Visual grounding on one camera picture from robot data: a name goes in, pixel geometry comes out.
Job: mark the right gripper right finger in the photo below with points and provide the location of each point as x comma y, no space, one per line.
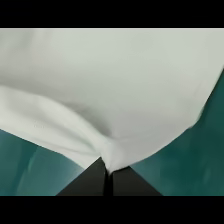
131,185

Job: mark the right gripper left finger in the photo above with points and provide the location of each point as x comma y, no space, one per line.
91,182

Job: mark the white garment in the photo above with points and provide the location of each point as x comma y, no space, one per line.
110,83

